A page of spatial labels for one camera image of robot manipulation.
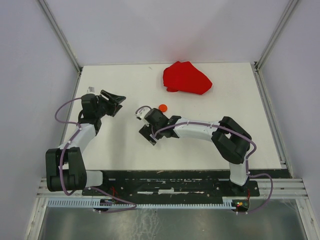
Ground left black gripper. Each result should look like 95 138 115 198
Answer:
95 90 126 118

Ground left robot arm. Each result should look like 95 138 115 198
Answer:
45 90 126 196

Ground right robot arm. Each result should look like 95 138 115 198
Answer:
135 105 256 196

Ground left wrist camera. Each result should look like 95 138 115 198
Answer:
87 86 96 94

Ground white cable duct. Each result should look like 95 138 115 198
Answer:
46 196 238 209

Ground aluminium frame rail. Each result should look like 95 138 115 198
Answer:
36 178 308 199

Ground orange earbud charging case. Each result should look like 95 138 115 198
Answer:
158 104 168 113

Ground right aluminium frame post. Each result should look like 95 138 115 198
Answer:
254 0 301 71

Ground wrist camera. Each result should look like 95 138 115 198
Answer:
87 86 96 94
135 108 150 121

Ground red cloth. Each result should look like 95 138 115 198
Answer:
162 61 213 95

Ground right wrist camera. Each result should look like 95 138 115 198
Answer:
135 108 150 121

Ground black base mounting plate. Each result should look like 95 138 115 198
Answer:
82 170 260 204

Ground aluminium frame post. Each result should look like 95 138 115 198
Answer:
36 0 82 73
254 0 301 71

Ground left aluminium frame post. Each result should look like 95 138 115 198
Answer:
36 0 82 73

